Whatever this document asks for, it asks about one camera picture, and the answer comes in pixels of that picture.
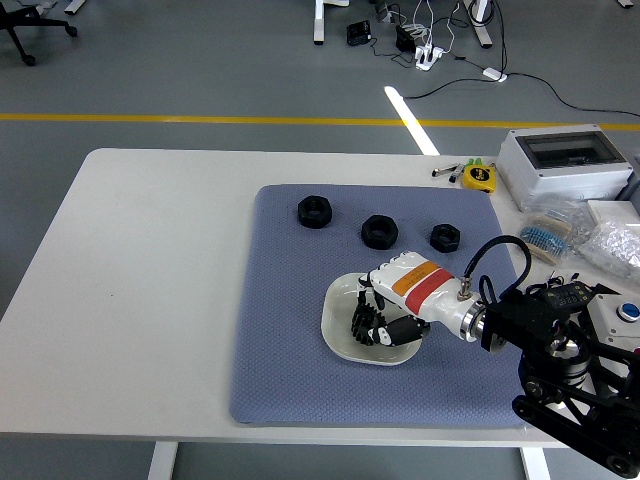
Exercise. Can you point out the small black hex nut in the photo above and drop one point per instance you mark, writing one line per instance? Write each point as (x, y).
(445, 237)

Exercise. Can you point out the grey electrical enclosure box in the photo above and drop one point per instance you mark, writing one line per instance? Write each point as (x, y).
(560, 180)

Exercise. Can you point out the blue-grey textured mat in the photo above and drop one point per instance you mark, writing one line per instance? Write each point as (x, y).
(280, 310)

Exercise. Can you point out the white desk leg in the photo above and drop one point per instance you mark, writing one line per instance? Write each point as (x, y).
(320, 22)
(480, 27)

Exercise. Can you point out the small black clip tool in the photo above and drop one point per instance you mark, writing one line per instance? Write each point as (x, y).
(456, 177)

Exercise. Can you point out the yellow tape measure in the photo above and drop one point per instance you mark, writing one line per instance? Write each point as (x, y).
(479, 177)

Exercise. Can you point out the flat white box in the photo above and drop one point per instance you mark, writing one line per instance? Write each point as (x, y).
(615, 210)

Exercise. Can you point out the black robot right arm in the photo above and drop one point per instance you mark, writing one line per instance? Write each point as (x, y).
(550, 360)

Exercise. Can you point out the large black hex nut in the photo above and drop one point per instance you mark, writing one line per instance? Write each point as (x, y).
(314, 211)
(380, 231)

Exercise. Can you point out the bag of blue resistor strips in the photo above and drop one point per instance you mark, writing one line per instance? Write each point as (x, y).
(542, 235)

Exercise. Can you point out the black power adapter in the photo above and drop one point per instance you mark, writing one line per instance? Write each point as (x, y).
(405, 38)
(358, 33)

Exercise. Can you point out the clear bag of small parts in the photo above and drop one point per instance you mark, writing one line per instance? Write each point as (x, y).
(615, 245)

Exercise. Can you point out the silver pen tool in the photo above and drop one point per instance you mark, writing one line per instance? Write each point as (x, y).
(442, 171)

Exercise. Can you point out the white square dish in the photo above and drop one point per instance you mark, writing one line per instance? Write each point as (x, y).
(337, 310)

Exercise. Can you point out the white power adapter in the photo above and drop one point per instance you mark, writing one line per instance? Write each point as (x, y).
(494, 74)

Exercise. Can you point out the large black bevel gear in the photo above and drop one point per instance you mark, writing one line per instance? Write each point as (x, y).
(361, 336)

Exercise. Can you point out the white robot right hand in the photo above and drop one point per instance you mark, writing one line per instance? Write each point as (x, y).
(420, 290)

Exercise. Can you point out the white power strip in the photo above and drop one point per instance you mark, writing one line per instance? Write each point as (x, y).
(429, 57)

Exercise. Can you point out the white table leg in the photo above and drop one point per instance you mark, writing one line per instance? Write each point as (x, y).
(162, 462)
(535, 465)

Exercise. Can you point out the black office chair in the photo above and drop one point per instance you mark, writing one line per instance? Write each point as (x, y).
(20, 22)

